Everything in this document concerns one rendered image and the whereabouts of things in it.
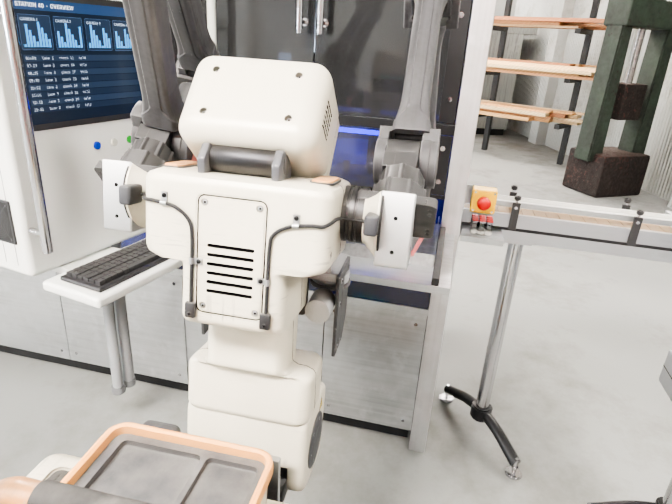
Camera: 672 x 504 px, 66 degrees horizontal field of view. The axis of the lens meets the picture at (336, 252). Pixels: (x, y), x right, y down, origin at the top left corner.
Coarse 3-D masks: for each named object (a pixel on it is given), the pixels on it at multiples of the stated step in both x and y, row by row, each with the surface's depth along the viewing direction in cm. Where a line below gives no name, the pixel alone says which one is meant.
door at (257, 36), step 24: (216, 0) 153; (240, 0) 151; (264, 0) 150; (288, 0) 148; (312, 0) 147; (216, 24) 155; (240, 24) 154; (264, 24) 152; (288, 24) 151; (312, 24) 149; (240, 48) 156; (264, 48) 155; (288, 48) 153; (312, 48) 151
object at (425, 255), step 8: (416, 240) 153; (424, 240) 153; (432, 240) 154; (344, 248) 139; (352, 248) 139; (360, 248) 138; (424, 248) 147; (432, 248) 148; (360, 256) 139; (368, 256) 139; (416, 256) 136; (424, 256) 135; (432, 256) 135; (416, 264) 137; (424, 264) 136; (432, 264) 136
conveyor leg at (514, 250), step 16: (512, 256) 174; (512, 272) 176; (512, 288) 178; (496, 304) 183; (496, 320) 184; (496, 336) 186; (496, 352) 188; (496, 368) 192; (480, 384) 196; (480, 400) 197
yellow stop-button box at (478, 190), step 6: (474, 186) 157; (480, 186) 157; (486, 186) 158; (492, 186) 158; (474, 192) 154; (480, 192) 154; (486, 192) 153; (492, 192) 153; (474, 198) 155; (492, 198) 153; (474, 204) 155; (492, 204) 154; (474, 210) 156; (480, 210) 156; (486, 210) 155; (492, 210) 155
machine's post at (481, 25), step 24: (480, 0) 136; (480, 24) 138; (480, 48) 140; (480, 72) 142; (480, 96) 145; (456, 120) 148; (456, 144) 151; (456, 168) 153; (456, 192) 156; (456, 216) 159; (456, 240) 161; (432, 312) 172; (432, 336) 175; (432, 360) 179; (432, 384) 182
